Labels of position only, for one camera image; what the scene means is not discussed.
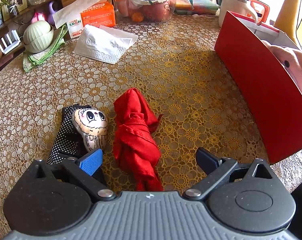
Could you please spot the black dotted owl pouch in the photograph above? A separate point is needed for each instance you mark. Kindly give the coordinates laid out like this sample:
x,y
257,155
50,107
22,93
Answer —
x,y
83,129

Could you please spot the yellow chair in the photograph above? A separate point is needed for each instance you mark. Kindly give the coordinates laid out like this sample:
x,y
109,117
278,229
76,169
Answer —
x,y
287,21

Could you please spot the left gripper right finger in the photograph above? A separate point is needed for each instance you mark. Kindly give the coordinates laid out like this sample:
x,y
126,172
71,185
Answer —
x,y
217,172

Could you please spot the green ceramic jar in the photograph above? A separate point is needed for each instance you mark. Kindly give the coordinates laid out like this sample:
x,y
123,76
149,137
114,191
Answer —
x,y
38,36

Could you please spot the red cloth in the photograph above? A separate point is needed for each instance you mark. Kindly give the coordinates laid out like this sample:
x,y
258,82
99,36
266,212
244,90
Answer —
x,y
134,149

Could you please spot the pink knit hat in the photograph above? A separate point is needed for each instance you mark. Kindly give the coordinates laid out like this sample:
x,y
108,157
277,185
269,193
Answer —
x,y
291,59

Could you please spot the framed picture with plant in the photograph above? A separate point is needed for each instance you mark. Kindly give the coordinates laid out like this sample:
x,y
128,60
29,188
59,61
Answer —
x,y
11,8

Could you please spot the red cardboard box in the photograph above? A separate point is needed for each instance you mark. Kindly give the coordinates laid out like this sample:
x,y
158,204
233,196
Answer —
x,y
271,94

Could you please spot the green edged cloth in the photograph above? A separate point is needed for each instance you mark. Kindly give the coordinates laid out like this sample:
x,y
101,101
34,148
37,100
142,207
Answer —
x,y
31,60

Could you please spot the white napkin pack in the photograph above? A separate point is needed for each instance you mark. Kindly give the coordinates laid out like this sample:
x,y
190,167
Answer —
x,y
103,43

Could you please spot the cream kettle mug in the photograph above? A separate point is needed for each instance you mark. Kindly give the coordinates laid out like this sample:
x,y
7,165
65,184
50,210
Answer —
x,y
241,7

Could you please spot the pink toy backpack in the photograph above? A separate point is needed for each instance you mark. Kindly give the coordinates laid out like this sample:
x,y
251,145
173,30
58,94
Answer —
x,y
38,16

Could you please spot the orange tissue box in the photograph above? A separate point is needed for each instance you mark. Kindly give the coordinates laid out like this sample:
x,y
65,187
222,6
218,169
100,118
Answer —
x,y
82,12

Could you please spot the white router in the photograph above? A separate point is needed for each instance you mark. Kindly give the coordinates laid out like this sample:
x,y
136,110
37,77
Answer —
x,y
9,42

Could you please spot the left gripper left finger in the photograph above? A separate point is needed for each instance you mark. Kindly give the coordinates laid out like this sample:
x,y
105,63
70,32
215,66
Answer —
x,y
86,172

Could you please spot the colourful plastic organizer box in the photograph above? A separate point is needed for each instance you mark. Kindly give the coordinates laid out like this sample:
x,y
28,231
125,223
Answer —
x,y
199,7

